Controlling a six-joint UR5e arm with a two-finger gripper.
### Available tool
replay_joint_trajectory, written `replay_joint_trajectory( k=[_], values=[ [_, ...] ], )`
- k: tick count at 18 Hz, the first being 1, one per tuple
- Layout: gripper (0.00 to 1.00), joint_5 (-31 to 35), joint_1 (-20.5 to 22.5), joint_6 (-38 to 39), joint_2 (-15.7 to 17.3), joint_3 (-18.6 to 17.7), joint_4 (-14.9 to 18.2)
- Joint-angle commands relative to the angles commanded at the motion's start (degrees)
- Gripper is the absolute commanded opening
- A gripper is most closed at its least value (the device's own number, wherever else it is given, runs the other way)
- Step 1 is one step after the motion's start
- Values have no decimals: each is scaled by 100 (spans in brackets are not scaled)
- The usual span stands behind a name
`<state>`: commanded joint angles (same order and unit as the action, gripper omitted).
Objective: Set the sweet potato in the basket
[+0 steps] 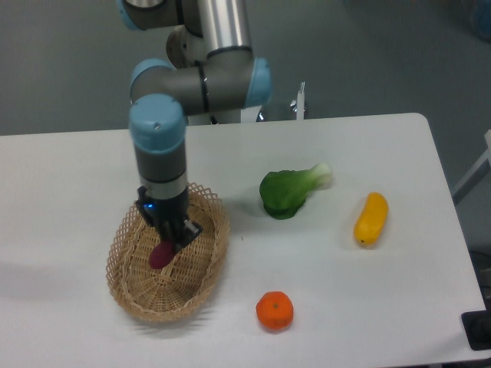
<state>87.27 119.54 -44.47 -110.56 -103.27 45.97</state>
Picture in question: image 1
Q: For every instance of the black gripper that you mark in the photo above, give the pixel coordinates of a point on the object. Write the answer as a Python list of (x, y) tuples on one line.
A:
[(169, 217)]

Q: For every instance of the purple sweet potato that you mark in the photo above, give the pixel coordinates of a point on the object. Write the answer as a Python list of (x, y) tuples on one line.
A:
[(161, 255)]

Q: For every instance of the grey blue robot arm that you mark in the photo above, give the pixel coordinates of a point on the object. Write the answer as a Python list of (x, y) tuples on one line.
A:
[(163, 96)]

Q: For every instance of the woven wicker basket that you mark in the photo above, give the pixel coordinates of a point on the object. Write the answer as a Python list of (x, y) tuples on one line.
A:
[(179, 289)]

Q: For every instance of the green bok choy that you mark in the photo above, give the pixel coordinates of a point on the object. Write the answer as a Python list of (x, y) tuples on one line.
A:
[(283, 193)]

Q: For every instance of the orange tangerine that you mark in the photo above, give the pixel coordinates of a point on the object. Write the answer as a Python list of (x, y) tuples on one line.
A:
[(275, 310)]

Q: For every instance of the yellow mango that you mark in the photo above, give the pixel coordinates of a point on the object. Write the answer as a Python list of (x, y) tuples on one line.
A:
[(372, 219)]

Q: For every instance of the black device at edge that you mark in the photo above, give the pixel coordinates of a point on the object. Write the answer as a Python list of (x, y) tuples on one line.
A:
[(477, 328)]

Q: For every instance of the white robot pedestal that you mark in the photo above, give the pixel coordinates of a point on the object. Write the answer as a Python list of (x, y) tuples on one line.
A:
[(219, 117)]

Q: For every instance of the white metal base frame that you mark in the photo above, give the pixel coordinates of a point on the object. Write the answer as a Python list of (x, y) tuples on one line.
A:
[(298, 107)]

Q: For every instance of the white frame at right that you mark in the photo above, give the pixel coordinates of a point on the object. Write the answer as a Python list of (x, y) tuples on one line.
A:
[(478, 170)]

